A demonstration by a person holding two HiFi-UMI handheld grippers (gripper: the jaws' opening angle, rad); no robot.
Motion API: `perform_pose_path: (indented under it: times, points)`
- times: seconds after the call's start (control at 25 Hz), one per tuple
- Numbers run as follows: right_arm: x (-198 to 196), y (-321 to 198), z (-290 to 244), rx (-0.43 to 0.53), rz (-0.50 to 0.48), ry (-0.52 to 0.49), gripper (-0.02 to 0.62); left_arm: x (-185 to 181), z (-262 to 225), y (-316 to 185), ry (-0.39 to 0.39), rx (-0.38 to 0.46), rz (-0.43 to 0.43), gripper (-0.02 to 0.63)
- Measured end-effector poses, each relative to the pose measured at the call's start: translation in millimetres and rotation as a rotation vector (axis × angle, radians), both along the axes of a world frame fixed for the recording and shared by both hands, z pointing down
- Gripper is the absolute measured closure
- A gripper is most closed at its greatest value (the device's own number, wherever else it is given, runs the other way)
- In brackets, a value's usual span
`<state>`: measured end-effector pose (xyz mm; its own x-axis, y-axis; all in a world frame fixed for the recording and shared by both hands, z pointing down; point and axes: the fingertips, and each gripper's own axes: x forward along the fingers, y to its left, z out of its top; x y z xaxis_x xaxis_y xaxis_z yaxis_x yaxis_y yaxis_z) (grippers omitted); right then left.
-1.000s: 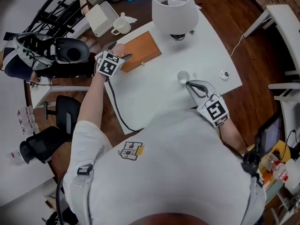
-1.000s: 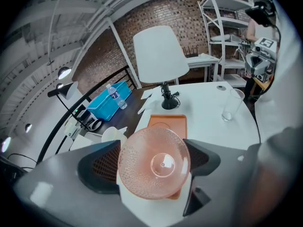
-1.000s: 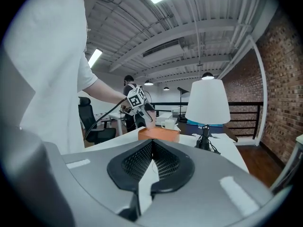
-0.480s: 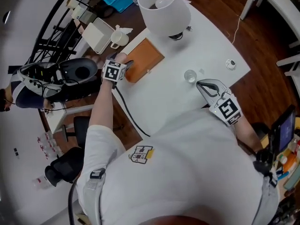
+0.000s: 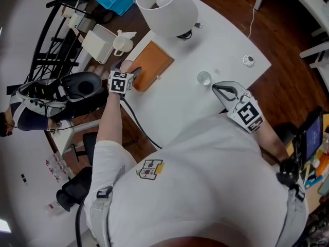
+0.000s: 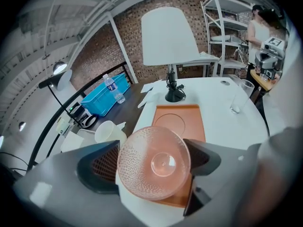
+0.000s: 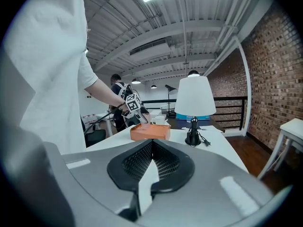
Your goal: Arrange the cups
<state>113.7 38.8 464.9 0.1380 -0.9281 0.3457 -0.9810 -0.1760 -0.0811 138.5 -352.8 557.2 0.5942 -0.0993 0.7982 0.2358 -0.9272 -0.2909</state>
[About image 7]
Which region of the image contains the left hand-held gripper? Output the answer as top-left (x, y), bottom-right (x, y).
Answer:
top-left (122, 93), bottom-right (150, 125)

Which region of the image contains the black lamp cable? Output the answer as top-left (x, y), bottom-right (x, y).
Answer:
top-left (198, 126), bottom-right (212, 148)

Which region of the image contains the grey backpack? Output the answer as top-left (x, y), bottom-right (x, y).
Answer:
top-left (118, 82), bottom-right (140, 104)

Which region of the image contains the black railing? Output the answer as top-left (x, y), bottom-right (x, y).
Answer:
top-left (141, 97), bottom-right (247, 131)

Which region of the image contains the orange box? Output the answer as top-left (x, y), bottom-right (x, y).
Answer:
top-left (130, 123), bottom-right (171, 141)

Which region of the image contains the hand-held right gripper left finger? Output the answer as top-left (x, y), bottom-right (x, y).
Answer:
top-left (62, 140), bottom-right (153, 223)

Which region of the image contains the frosted pink cup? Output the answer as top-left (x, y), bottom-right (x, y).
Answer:
top-left (141, 113), bottom-right (151, 130)

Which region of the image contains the small white table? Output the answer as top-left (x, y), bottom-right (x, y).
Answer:
top-left (257, 118), bottom-right (303, 180)

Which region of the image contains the person's white shirt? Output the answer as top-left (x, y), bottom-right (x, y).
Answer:
top-left (4, 0), bottom-right (99, 156)

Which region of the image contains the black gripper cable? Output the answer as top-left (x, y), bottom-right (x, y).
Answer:
top-left (82, 103), bottom-right (126, 137)

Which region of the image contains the black floor lamp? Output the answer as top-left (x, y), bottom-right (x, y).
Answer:
top-left (165, 84), bottom-right (178, 118)

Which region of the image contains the group of small bottles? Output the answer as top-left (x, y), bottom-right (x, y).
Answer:
top-left (81, 114), bottom-right (98, 124)

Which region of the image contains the white table lamp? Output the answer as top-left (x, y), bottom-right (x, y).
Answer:
top-left (174, 76), bottom-right (216, 148)

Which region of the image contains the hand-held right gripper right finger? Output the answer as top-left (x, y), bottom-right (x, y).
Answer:
top-left (136, 140), bottom-right (277, 227)

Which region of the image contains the person's left forearm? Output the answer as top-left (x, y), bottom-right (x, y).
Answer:
top-left (84, 80), bottom-right (126, 111)

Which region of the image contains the black office chair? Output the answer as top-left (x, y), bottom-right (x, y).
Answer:
top-left (81, 117), bottom-right (107, 148)

